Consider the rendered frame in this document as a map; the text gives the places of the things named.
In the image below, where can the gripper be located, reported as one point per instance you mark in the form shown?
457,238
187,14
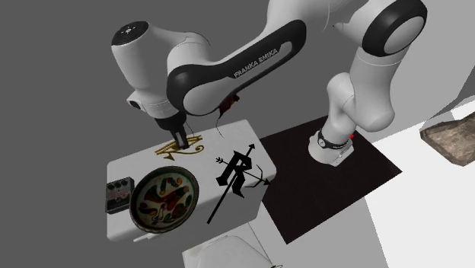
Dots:
170,121

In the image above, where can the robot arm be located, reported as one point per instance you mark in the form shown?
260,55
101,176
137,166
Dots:
148,55

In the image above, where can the gold eye symbol ornament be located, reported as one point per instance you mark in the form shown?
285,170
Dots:
165,151

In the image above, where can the white toilet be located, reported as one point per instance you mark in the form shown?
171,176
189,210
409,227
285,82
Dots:
207,148

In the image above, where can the dark red wiry ornament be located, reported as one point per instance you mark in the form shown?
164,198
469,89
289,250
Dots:
225,106

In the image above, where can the painted dark-rimmed bowl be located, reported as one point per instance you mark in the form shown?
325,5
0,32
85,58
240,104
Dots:
163,200

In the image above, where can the black letter and arrow ornament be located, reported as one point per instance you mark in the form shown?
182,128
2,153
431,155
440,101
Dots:
237,167

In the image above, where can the grey box with black knobs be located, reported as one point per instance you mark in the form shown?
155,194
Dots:
117,195

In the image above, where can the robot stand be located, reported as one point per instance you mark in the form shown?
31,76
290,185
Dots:
315,200

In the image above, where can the brown stone-textured slab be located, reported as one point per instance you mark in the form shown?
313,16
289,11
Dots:
451,139

